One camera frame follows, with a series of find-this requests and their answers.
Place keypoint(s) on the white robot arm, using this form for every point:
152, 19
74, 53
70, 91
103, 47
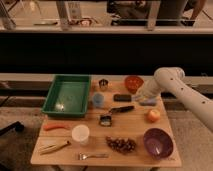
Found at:
170, 79

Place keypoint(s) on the red bowl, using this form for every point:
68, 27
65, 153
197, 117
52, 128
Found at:
132, 83

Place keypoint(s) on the purple bowl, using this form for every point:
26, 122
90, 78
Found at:
158, 143

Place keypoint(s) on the small metal cup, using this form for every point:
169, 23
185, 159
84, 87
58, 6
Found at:
103, 84

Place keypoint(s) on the black rectangular block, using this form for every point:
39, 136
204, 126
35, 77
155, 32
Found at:
122, 98

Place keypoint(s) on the light blue cup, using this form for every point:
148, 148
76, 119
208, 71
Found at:
98, 100

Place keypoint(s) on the green plastic tray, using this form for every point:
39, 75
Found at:
68, 96

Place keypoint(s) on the blue sponge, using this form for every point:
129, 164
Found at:
148, 102

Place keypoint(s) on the wooden table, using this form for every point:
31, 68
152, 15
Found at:
130, 125

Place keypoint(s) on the white plastic cup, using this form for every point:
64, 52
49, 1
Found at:
80, 134

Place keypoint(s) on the orange fruit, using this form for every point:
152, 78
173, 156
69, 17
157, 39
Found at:
153, 115

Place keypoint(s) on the bunch of dark grapes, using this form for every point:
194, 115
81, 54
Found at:
120, 145

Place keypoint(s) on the orange carrot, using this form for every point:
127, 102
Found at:
49, 127

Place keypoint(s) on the metal fork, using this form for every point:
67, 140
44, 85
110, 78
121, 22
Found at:
86, 156

